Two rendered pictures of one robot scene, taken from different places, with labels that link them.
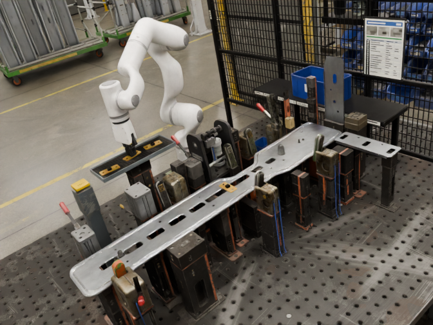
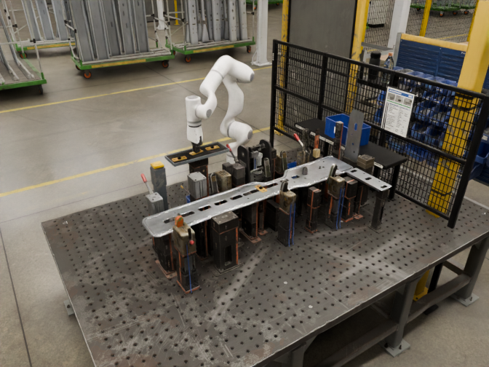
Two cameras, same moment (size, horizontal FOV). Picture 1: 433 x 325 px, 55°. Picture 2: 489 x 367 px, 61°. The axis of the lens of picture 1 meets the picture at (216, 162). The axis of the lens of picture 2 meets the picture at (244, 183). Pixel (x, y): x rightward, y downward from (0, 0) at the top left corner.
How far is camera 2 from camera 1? 0.68 m
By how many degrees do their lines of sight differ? 1
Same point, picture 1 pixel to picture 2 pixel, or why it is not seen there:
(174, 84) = (236, 107)
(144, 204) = (199, 187)
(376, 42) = (393, 105)
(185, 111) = (240, 128)
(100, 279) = (163, 228)
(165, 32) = (239, 68)
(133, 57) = (212, 82)
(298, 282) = (297, 263)
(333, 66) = (356, 117)
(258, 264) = (271, 248)
